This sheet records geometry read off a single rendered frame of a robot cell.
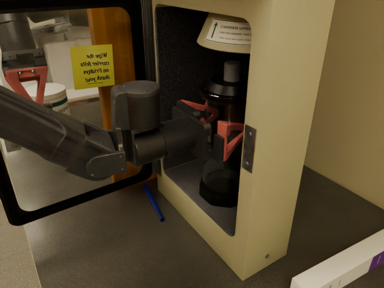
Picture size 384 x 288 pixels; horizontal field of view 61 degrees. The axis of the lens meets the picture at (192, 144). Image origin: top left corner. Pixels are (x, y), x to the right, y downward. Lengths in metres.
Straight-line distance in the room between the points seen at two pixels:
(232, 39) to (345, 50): 0.41
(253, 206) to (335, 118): 0.45
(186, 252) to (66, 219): 0.28
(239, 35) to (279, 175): 0.22
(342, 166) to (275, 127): 0.49
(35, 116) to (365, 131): 0.70
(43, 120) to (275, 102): 0.30
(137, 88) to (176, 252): 0.34
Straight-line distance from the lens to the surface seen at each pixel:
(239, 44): 0.49
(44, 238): 0.75
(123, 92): 0.46
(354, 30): 0.85
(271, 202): 0.54
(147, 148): 0.49
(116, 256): 0.67
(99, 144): 0.47
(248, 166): 0.47
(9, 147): 0.62
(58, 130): 0.46
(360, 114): 0.86
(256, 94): 0.43
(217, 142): 0.52
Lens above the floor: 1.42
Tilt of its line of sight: 28 degrees down
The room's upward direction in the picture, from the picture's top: straight up
